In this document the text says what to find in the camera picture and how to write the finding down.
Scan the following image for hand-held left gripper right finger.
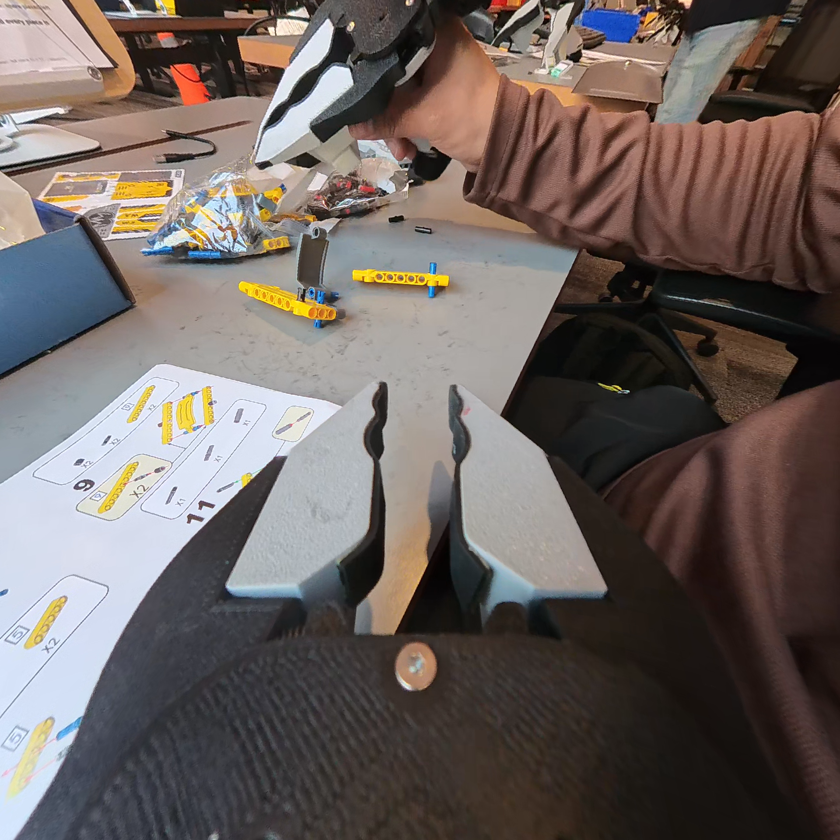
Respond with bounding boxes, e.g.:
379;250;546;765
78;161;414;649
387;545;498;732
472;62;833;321
448;384;609;611

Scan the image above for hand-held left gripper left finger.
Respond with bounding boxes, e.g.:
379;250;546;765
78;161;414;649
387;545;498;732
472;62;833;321
226;381;389;609

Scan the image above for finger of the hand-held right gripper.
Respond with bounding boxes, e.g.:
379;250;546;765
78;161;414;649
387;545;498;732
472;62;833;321
253;3;342;168
257;66;358;173

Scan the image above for bag of black red pins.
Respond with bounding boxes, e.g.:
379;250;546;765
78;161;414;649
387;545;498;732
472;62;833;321
305;157;411;219

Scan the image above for yellow panel brick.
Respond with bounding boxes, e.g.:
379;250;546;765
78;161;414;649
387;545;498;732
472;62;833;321
351;262;451;298

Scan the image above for yellow grey brick assembly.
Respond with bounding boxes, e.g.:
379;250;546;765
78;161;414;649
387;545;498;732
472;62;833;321
238;230;340;329

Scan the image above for person's right forearm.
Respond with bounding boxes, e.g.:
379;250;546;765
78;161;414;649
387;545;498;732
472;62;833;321
462;75;840;294

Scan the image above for grey desk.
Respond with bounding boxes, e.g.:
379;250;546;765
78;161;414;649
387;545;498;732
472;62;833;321
0;95;581;637

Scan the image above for person's right hand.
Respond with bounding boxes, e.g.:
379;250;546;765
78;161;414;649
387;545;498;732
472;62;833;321
348;12;503;174

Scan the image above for orange plastic object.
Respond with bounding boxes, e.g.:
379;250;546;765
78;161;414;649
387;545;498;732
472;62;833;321
169;62;214;106

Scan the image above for bag of yellow bricks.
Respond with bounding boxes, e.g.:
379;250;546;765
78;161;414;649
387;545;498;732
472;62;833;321
140;172;342;260

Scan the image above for unused black grey gripper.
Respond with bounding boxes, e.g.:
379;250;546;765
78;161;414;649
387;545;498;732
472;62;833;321
492;0;585;70

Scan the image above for black backpack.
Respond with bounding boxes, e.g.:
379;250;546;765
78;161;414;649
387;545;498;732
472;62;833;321
508;314;726;490

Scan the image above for wooden display board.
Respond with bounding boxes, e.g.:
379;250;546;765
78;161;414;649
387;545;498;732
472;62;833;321
0;0;135;112

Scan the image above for yellow grey sticker sheet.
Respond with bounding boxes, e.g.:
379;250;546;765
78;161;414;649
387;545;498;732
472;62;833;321
37;169;186;242

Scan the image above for instruction booklet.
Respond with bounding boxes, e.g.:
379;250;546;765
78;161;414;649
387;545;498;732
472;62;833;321
0;363;342;808

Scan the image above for blue plastic bin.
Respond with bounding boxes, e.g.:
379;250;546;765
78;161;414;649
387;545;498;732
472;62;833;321
581;8;641;43

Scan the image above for printed instruction sheet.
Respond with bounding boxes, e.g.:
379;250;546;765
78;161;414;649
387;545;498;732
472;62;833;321
0;0;116;80

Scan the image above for silver stand base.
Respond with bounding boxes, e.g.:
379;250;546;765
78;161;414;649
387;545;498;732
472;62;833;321
0;112;101;170

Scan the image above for black office chair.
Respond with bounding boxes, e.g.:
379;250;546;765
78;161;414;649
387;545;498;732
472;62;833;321
699;0;840;126
558;259;840;401

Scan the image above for heap of clear part bags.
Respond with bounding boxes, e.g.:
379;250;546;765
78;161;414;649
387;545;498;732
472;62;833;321
0;172;46;249

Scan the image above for blue robot kit box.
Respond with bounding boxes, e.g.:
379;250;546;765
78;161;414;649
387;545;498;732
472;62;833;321
0;217;137;376

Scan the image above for black USB cable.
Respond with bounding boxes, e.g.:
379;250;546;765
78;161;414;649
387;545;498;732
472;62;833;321
154;129;217;165

